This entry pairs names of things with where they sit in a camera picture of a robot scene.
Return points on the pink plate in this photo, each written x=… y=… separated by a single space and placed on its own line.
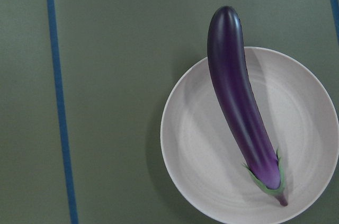
x=205 y=163

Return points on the purple eggplant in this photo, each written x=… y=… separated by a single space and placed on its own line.
x=230 y=80

